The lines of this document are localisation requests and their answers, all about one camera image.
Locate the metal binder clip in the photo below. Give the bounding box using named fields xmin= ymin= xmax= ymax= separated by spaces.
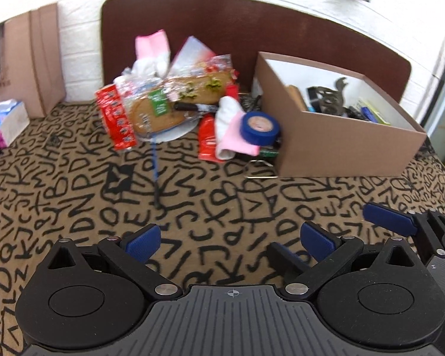
xmin=244 ymin=159 xmax=279 ymax=179

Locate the yellow-green medicine box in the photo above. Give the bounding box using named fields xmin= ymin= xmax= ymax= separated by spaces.
xmin=357 ymin=99 xmax=391 ymax=125

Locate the blue cigarette box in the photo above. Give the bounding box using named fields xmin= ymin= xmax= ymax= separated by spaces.
xmin=360 ymin=106 xmax=379 ymax=124

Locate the letter-pattern brown blanket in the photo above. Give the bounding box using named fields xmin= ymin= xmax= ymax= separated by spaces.
xmin=0 ymin=104 xmax=445 ymax=355

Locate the pink cardboard storage box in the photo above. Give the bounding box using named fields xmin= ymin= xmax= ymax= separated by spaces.
xmin=252 ymin=52 xmax=426 ymax=177

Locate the blue tape roll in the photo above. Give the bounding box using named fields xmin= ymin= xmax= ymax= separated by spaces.
xmin=239 ymin=111 xmax=280 ymax=146

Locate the pink white sock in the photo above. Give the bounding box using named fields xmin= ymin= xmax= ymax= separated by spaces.
xmin=132 ymin=30 xmax=170 ymax=78
xmin=214 ymin=96 xmax=260 ymax=161

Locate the red snack packet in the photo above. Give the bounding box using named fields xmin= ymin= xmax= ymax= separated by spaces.
xmin=96 ymin=85 xmax=137 ymax=150

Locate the black marker pen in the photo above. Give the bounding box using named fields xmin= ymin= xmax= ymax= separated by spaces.
xmin=174 ymin=101 xmax=218 ymax=113

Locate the blue tissue pack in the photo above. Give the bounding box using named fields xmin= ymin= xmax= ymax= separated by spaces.
xmin=0 ymin=100 xmax=30 ymax=150

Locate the dark wooden headboard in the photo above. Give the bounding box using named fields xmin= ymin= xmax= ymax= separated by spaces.
xmin=100 ymin=0 xmax=411 ymax=101

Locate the pink paper shopping bag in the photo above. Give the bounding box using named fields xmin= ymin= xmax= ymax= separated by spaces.
xmin=0 ymin=3 xmax=66 ymax=118

